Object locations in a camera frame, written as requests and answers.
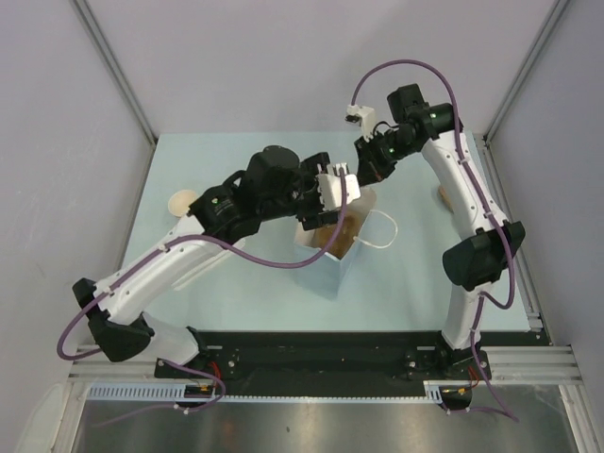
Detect light blue paper bag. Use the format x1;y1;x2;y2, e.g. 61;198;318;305
294;188;398;299

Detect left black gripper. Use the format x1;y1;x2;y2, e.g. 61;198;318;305
259;152;344;229

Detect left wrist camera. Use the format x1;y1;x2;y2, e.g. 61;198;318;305
315;162;361;211

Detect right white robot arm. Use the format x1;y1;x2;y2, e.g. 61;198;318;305
346;84;526;378

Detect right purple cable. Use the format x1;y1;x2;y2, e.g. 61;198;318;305
351;59;520;424

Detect white slotted cable duct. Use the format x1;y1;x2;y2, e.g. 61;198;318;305
87;382;443;404

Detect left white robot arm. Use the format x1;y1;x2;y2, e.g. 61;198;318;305
73;145;361;378

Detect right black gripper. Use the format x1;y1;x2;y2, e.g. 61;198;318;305
354;129;416;189

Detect aluminium frame post left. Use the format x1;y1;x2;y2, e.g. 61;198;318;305
69;0;159;148

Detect brown pulp cup carrier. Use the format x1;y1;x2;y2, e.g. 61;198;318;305
438;185;454;213

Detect aluminium frame post right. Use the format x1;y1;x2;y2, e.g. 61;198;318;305
482;0;574;144

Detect stack of paper cups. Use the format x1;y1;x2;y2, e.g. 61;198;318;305
167;190;198;218

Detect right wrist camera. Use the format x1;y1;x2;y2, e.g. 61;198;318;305
344;105;378;142

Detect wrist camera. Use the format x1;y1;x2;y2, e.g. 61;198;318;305
315;162;361;211
344;105;378;142

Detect aluminium frame post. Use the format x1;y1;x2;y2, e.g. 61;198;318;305
69;0;159;148
482;0;574;144

